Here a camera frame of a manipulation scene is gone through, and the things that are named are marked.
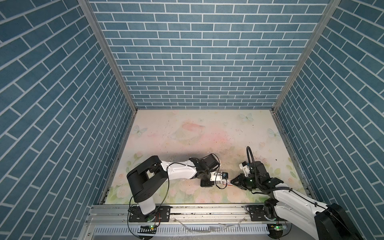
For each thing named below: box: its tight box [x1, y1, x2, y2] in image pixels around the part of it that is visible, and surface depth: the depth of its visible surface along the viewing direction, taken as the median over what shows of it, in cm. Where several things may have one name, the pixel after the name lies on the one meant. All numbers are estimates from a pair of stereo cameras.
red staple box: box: [223, 179, 233, 186], surface depth 85 cm
